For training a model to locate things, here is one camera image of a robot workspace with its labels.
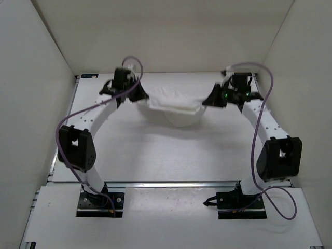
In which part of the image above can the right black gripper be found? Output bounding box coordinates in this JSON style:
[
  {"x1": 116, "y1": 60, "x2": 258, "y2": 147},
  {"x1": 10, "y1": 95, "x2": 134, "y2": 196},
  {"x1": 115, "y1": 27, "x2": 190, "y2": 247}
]
[{"x1": 203, "y1": 84, "x2": 238, "y2": 109}]

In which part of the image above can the white pleated skirt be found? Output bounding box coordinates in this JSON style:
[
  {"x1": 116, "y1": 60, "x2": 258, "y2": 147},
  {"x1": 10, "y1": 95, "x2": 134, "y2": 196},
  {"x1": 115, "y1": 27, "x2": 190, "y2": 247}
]
[{"x1": 137, "y1": 87, "x2": 206, "y2": 127}]

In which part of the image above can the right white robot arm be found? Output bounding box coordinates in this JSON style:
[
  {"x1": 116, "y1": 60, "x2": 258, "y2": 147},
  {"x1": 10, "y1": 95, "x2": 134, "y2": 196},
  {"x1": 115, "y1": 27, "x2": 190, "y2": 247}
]
[{"x1": 203, "y1": 71, "x2": 302, "y2": 208}]

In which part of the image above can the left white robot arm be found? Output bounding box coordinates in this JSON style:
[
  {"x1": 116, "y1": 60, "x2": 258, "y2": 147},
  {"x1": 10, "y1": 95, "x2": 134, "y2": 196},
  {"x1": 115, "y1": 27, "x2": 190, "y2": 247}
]
[{"x1": 56, "y1": 66, "x2": 149, "y2": 206}]

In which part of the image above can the left blue corner label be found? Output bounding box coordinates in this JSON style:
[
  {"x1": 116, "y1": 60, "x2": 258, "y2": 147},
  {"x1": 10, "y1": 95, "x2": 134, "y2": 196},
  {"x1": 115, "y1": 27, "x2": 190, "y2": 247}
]
[{"x1": 80, "y1": 74, "x2": 99, "y2": 78}]

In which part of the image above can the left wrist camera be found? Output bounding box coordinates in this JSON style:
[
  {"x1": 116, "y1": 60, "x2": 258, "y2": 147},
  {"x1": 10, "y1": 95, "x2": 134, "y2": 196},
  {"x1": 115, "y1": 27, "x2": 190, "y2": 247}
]
[{"x1": 125, "y1": 64, "x2": 137, "y2": 78}]

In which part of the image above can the aluminium front rail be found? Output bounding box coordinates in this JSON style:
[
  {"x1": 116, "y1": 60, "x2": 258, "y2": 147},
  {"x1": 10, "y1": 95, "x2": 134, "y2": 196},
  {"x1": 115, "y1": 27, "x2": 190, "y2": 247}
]
[{"x1": 106, "y1": 181, "x2": 236, "y2": 188}]

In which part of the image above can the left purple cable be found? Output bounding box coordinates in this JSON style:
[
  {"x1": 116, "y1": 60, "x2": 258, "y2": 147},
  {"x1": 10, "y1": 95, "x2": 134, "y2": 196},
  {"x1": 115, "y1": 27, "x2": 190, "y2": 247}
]
[{"x1": 56, "y1": 56, "x2": 144, "y2": 214}]

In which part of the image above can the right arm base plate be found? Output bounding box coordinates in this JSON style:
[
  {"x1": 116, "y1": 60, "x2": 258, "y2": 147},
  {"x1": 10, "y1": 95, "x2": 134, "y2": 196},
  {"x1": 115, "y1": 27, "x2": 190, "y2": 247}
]
[{"x1": 203, "y1": 189, "x2": 267, "y2": 220}]

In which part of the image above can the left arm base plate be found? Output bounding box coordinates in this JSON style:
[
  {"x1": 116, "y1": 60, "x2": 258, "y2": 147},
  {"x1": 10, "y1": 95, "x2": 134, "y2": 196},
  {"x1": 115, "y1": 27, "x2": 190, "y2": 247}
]
[{"x1": 76, "y1": 191, "x2": 125, "y2": 218}]

